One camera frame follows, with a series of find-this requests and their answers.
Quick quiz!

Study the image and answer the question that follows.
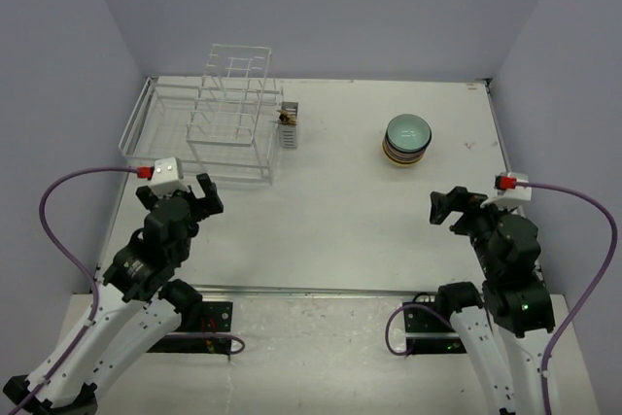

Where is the yellow star patterned bowl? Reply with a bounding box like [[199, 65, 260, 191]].
[[384, 153, 424, 161]]

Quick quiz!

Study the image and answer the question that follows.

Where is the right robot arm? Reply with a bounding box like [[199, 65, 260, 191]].
[[430, 187, 560, 414]]

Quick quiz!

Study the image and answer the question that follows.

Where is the brown cutlery bundle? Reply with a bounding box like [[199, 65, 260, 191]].
[[276, 109, 297, 126]]

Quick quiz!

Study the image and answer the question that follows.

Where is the yellow teal patterned bowl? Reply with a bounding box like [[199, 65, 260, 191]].
[[386, 160, 420, 170]]

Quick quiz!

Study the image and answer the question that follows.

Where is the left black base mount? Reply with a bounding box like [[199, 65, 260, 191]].
[[149, 301, 233, 356]]

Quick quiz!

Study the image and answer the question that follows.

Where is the pink leaf patterned bowl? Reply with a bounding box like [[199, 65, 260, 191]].
[[385, 157, 423, 164]]

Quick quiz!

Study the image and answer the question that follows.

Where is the white wire dish rack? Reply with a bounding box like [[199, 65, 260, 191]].
[[119, 44, 284, 183]]

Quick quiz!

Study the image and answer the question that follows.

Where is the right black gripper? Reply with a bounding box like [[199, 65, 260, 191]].
[[430, 184, 515, 275]]

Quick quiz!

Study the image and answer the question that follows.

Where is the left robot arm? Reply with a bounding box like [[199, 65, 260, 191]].
[[3, 164, 224, 414]]

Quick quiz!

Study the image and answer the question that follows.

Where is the grey cutlery holder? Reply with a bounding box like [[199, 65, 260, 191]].
[[278, 101, 299, 149]]

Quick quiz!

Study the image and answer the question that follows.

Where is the dark teal white bowl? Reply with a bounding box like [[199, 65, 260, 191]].
[[383, 149, 424, 158]]

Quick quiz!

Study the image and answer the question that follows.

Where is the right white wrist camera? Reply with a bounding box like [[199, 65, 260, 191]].
[[480, 172, 532, 210]]

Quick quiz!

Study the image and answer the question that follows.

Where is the pale green bowl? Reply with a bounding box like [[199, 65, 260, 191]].
[[386, 114, 432, 153]]

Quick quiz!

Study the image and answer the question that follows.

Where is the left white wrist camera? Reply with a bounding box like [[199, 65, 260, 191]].
[[149, 156, 190, 198]]

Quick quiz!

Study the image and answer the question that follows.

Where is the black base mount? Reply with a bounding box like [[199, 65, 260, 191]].
[[402, 308, 467, 356], [149, 301, 233, 356]]

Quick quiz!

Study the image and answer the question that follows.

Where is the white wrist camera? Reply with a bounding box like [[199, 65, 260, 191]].
[[480, 172, 532, 210], [149, 156, 190, 198]]

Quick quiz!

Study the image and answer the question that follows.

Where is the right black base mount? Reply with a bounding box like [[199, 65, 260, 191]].
[[402, 308, 467, 356]]

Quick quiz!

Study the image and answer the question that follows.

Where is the salmon pink patterned bowl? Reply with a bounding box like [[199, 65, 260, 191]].
[[383, 142, 427, 155]]

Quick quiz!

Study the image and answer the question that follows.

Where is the black rimmed bowl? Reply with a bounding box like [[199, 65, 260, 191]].
[[383, 135, 432, 154]]

